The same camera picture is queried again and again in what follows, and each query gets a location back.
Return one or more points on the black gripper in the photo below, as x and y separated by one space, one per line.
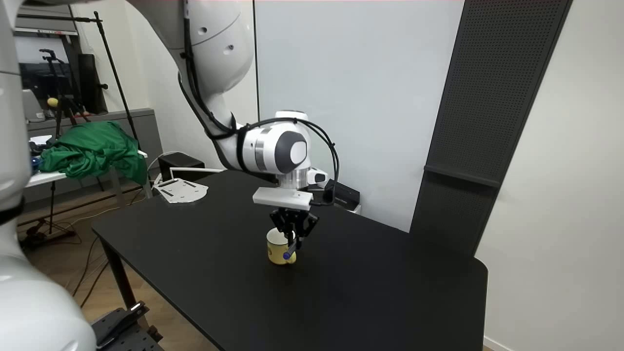
292 219

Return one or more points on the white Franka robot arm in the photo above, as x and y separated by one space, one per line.
214 45

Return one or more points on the gold cup with white inside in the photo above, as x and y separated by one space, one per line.
277 254

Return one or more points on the small black box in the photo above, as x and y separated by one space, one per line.
345 195

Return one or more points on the black box with white bar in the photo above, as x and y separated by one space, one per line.
177 160

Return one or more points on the white backdrop board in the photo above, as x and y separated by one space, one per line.
376 98

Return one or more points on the black table leg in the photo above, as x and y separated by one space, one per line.
119 273

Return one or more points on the grey low cabinet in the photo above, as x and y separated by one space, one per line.
146 129

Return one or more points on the green crumpled cloth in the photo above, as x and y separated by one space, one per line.
90 152

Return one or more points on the tall black acoustic panel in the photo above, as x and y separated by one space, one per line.
480 117

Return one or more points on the black slanted stand pole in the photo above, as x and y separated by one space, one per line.
119 84

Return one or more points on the white side table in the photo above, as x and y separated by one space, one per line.
45 178

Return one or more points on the black tripod with yellow ball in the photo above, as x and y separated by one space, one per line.
58 98

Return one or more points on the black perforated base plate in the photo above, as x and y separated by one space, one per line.
127 332

